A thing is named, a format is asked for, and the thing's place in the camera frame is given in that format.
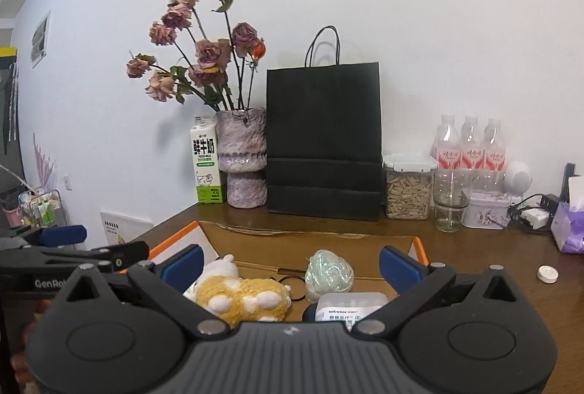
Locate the clear plastic wipes box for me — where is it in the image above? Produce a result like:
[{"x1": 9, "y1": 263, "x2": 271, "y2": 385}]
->
[{"x1": 315, "y1": 292, "x2": 389, "y2": 331}]

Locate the dark blue pouch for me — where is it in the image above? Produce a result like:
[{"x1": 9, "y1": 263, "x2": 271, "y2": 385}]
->
[{"x1": 302, "y1": 304, "x2": 317, "y2": 323}]

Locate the person's left hand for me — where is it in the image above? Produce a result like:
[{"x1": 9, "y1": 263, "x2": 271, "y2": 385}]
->
[{"x1": 11, "y1": 300, "x2": 50, "y2": 393}]

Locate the yellow plush toy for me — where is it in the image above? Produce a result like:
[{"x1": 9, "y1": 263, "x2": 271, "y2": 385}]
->
[{"x1": 183, "y1": 255, "x2": 292, "y2": 328}]

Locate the pale green mesh ball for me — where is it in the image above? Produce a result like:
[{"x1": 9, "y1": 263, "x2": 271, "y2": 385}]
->
[{"x1": 304, "y1": 250, "x2": 354, "y2": 302}]

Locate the empty glass cup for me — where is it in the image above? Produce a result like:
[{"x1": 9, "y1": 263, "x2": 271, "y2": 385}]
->
[{"x1": 433, "y1": 169, "x2": 471, "y2": 233}]

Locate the orange cardboard box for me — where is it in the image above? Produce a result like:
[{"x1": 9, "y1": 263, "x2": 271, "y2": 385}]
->
[{"x1": 149, "y1": 221, "x2": 429, "y2": 322}]

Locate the clear jar of seeds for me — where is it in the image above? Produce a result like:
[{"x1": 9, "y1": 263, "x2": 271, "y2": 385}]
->
[{"x1": 383, "y1": 153, "x2": 438, "y2": 220}]

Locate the white tin box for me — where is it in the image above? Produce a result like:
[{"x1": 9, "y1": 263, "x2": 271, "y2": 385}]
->
[{"x1": 462, "y1": 190, "x2": 513, "y2": 230}]

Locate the water bottle left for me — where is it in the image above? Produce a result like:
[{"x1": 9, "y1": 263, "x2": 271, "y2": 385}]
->
[{"x1": 431, "y1": 114, "x2": 461, "y2": 169}]

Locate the water bottle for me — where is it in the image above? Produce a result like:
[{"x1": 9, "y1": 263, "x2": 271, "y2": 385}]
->
[
  {"x1": 431, "y1": 114, "x2": 461, "y2": 169},
  {"x1": 460, "y1": 116, "x2": 484, "y2": 169},
  {"x1": 483, "y1": 118, "x2": 507, "y2": 172}
]

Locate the white round cap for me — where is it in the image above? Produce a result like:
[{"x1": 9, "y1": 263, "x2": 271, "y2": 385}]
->
[{"x1": 537, "y1": 264, "x2": 559, "y2": 284}]

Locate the white green milk carton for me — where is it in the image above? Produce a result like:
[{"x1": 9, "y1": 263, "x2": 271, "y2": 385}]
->
[{"x1": 190, "y1": 115, "x2": 226, "y2": 204}]

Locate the water bottle middle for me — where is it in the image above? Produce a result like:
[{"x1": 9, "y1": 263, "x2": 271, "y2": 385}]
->
[{"x1": 460, "y1": 116, "x2": 484, "y2": 169}]

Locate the purple ceramic vase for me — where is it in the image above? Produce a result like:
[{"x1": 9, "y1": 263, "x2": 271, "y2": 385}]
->
[{"x1": 216, "y1": 108, "x2": 267, "y2": 209}]

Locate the water bottle right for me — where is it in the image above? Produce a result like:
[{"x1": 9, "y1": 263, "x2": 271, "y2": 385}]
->
[{"x1": 483, "y1": 118, "x2": 507, "y2": 172}]

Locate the purple tissue box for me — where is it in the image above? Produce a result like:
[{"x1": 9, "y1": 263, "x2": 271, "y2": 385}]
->
[{"x1": 552, "y1": 176, "x2": 584, "y2": 255}]

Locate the black paper shopping bag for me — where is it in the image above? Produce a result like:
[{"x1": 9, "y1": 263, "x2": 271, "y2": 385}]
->
[{"x1": 266, "y1": 43, "x2": 383, "y2": 221}]

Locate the dried rose bouquet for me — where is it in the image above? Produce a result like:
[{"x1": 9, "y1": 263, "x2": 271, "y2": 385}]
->
[{"x1": 126, "y1": 0, "x2": 266, "y2": 112}]

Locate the wire storage rack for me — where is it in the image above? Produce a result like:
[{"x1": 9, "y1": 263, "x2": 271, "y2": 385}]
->
[{"x1": 18, "y1": 189, "x2": 67, "y2": 228}]

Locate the white board leaning on wall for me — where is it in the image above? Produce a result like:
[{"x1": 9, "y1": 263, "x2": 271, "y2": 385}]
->
[{"x1": 100, "y1": 211, "x2": 153, "y2": 246}]

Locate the white power strip with cables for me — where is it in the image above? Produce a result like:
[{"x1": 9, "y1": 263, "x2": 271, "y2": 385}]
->
[{"x1": 507, "y1": 193, "x2": 560, "y2": 235}]

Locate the white round camera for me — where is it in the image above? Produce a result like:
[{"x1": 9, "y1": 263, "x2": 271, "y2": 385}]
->
[{"x1": 503, "y1": 161, "x2": 533, "y2": 195}]

